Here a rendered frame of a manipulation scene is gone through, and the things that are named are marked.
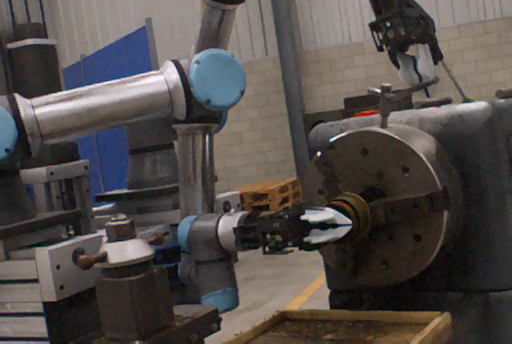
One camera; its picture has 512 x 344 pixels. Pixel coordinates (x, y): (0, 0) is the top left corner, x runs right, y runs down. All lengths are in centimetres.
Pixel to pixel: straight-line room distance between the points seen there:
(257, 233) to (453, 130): 46
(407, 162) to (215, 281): 43
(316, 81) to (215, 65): 1055
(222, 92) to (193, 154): 20
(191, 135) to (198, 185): 10
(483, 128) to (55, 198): 92
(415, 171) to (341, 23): 1057
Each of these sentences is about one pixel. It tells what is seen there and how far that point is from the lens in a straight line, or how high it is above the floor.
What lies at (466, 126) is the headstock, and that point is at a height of 121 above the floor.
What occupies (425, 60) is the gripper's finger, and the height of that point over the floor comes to 134.
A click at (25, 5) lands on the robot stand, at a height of 163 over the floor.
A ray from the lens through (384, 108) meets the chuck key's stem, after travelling 135.
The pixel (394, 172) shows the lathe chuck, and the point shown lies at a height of 115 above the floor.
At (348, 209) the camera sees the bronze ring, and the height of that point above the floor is 110.
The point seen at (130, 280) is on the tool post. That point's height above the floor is 110.
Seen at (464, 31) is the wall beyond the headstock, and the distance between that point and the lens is 1142.
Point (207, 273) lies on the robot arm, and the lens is 135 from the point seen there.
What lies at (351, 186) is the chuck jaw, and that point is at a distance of 132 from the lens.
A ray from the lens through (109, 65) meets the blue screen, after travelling 741.
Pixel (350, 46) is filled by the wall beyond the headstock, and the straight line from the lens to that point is 1171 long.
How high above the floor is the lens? 127
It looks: 4 degrees down
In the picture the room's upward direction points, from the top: 8 degrees counter-clockwise
